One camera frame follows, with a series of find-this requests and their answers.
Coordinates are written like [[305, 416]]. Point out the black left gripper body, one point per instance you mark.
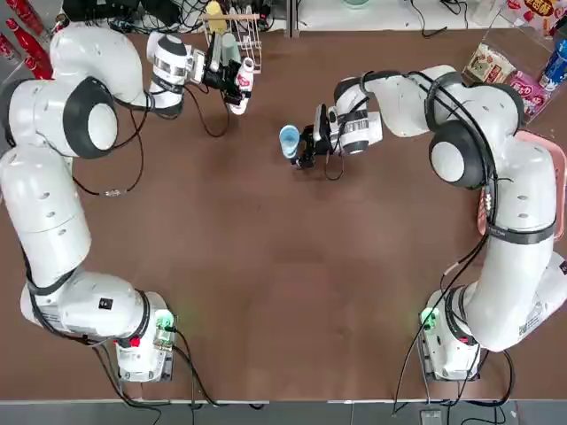
[[217, 79]]

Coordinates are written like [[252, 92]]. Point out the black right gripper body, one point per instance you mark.
[[323, 148]]

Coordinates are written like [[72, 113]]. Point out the white juice bottle red label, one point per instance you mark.
[[246, 79]]

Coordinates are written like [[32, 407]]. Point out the blue ceramic cup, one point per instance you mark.
[[289, 139]]

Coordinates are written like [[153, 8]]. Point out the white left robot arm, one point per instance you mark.
[[44, 212]]

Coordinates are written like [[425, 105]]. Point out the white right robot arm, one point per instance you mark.
[[522, 186]]

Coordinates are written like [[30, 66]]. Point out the mint green cup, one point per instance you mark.
[[231, 46]]

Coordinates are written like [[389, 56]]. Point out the pale yellow cup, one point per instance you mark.
[[214, 10]]

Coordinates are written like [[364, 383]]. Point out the red cola bottle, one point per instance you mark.
[[31, 15], [37, 68], [6, 46], [33, 48]]

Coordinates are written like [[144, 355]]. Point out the clear acrylic bottle shelf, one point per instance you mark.
[[13, 71]]

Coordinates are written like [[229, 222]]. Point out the black power supply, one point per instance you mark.
[[159, 11], [99, 8]]

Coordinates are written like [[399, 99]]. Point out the white side table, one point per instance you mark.
[[398, 20]]

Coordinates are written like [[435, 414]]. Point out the white green snack packet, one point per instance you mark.
[[489, 64]]

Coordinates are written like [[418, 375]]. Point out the clear acrylic snack shelf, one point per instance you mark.
[[500, 35]]

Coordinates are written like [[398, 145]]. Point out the purple snack packet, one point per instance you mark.
[[529, 90]]

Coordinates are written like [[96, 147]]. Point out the pink plastic basket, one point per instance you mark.
[[559, 155]]

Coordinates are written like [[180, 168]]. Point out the blue snack bag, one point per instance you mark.
[[556, 66]]

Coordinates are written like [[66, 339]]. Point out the pink strawberry snack packet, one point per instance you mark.
[[538, 11]]

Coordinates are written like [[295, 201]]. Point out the grey foot pedal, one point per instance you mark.
[[430, 417]]

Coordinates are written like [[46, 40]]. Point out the aluminium frame post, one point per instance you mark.
[[292, 17]]

